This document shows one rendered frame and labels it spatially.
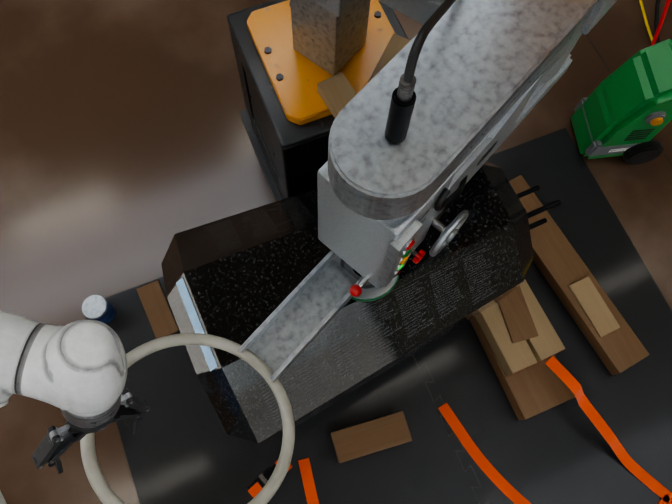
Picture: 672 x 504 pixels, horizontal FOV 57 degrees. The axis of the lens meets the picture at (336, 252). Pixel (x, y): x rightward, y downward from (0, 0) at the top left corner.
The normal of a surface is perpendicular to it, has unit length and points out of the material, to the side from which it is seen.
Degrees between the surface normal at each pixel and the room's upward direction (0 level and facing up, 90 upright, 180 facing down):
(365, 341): 45
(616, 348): 0
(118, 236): 0
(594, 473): 0
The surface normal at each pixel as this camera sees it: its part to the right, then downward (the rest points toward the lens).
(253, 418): 0.34, 0.38
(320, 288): 0.04, -0.33
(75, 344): 0.25, -0.53
